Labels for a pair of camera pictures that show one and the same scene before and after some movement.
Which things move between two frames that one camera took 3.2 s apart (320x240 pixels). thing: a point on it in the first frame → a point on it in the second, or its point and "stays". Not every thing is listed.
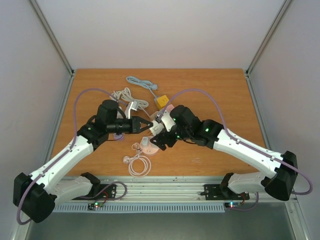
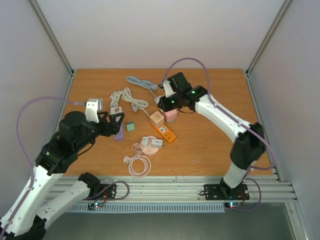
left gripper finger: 145,121 → 115,124
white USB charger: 145,140 stays
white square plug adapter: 156,128 → 157,99
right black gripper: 164,140 → 165,105
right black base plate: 213,192 stays
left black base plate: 109,192 stays
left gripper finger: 148,126 → 102,120
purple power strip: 119,137 stays
